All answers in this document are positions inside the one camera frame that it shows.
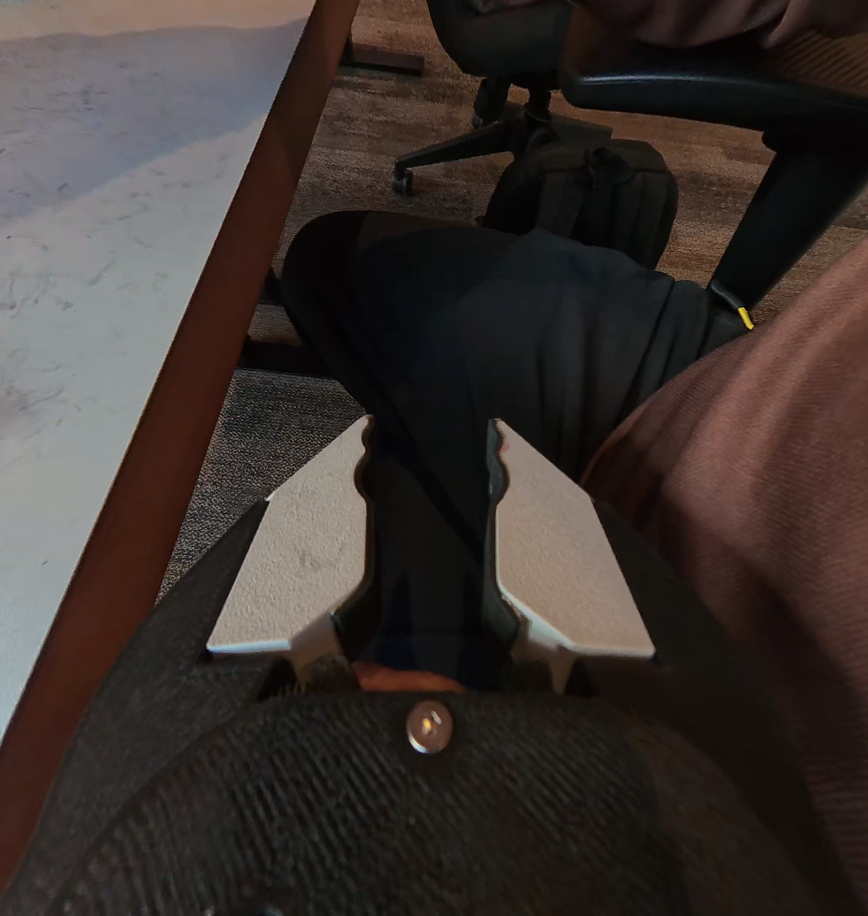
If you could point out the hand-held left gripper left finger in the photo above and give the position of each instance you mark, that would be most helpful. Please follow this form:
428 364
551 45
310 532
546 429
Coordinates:
298 565

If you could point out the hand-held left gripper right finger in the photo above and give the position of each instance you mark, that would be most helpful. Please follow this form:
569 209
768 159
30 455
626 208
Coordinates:
570 565

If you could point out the person's right forearm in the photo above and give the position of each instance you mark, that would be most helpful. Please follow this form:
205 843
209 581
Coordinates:
727 18

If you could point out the grey desk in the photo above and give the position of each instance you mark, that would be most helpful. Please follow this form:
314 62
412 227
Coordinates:
62 358

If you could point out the person's legs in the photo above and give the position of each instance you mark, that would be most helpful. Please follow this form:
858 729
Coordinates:
477 322

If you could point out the black backpack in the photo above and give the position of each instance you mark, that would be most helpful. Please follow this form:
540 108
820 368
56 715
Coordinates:
584 200

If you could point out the black office chair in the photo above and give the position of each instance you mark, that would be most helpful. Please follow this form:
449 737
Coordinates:
727 100

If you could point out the black swivel chair with casters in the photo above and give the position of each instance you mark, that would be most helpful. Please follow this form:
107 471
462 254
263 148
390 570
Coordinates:
505 43

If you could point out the black desk frame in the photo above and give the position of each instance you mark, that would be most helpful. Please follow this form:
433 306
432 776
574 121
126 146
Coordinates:
284 354

